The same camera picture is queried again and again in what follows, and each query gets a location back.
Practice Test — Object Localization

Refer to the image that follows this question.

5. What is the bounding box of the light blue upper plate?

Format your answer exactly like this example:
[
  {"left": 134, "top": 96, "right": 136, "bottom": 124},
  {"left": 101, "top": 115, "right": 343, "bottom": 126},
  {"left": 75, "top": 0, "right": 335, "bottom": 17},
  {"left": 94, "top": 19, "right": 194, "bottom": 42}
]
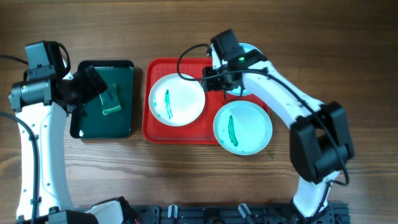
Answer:
[{"left": 211, "top": 42, "right": 262, "bottom": 96}]

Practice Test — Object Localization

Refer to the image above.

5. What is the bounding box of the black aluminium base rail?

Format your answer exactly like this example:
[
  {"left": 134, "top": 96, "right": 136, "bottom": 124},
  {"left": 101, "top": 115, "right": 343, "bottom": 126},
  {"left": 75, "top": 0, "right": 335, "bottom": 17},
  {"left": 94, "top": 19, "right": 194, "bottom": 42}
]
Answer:
[{"left": 132, "top": 203, "right": 351, "bottom": 224}]

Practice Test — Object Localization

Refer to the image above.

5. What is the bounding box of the light blue plate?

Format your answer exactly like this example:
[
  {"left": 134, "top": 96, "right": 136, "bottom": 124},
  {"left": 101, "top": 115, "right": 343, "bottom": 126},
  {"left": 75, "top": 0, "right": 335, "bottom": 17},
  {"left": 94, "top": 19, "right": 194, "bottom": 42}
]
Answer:
[
  {"left": 213, "top": 101, "right": 273, "bottom": 156},
  {"left": 211, "top": 42, "right": 262, "bottom": 96}
]

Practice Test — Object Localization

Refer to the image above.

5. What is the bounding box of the red plastic tray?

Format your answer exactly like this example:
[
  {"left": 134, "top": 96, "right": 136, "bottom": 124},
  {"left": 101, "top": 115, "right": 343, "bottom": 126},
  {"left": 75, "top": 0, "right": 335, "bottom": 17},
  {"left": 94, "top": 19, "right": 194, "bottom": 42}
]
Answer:
[{"left": 142, "top": 57, "right": 270, "bottom": 145}]

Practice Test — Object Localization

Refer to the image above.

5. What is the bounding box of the black tray with green water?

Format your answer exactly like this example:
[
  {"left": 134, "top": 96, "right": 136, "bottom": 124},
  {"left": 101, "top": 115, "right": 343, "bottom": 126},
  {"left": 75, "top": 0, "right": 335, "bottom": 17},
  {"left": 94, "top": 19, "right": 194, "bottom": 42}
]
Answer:
[{"left": 70, "top": 60, "right": 134, "bottom": 139}]

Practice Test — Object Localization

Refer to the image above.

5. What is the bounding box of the white plate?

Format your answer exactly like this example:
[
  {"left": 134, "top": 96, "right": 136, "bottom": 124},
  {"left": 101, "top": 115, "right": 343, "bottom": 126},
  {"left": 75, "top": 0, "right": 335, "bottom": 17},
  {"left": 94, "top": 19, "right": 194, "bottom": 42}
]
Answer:
[{"left": 148, "top": 73, "right": 206, "bottom": 127}]

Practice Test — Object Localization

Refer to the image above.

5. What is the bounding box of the light blue lower plate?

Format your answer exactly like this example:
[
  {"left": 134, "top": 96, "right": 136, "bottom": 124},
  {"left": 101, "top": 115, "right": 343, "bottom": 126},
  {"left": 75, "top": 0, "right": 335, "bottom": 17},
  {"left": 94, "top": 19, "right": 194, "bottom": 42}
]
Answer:
[{"left": 213, "top": 101, "right": 273, "bottom": 156}]

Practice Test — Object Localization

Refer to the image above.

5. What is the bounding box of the green sponge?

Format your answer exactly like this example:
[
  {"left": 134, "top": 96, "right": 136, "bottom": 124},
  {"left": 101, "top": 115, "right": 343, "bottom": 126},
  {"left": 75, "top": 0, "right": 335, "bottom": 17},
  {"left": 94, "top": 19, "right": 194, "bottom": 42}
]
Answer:
[{"left": 99, "top": 83, "right": 122, "bottom": 115}]

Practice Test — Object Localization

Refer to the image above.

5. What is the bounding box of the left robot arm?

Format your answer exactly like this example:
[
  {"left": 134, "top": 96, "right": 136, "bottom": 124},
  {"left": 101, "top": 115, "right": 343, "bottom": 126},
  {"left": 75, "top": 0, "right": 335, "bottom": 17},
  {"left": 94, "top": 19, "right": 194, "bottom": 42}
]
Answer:
[{"left": 9, "top": 40, "right": 140, "bottom": 223}]

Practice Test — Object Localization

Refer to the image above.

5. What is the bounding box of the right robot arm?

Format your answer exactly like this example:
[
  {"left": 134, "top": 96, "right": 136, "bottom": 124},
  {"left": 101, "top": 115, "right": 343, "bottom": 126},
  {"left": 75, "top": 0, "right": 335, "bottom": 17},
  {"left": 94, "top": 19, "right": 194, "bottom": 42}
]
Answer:
[{"left": 203, "top": 29, "right": 354, "bottom": 222}]

